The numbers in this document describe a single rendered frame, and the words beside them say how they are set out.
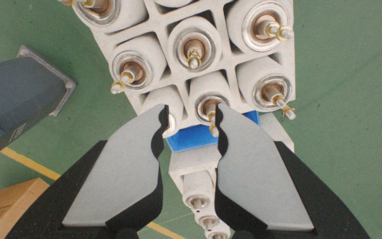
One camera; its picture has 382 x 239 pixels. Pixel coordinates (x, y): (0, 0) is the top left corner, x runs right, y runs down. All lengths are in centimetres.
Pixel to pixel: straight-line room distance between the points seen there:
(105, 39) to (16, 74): 32
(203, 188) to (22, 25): 73
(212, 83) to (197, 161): 30
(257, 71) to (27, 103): 57
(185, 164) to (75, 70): 48
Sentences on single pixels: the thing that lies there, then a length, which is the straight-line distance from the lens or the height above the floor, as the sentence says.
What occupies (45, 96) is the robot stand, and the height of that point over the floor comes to 12.
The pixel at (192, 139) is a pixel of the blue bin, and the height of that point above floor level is 8.
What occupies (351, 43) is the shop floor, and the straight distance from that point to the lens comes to 74.
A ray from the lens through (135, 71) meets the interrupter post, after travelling 33.
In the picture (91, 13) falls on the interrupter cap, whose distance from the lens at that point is 35.
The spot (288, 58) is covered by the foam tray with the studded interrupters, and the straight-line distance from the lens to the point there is 44.
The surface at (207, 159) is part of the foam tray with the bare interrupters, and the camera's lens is 58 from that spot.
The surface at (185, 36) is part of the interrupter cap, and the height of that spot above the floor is 25.
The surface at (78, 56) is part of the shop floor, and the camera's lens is 69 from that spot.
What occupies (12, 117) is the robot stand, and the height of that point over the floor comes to 23.
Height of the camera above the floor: 57
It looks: 57 degrees down
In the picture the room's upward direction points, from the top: 177 degrees counter-clockwise
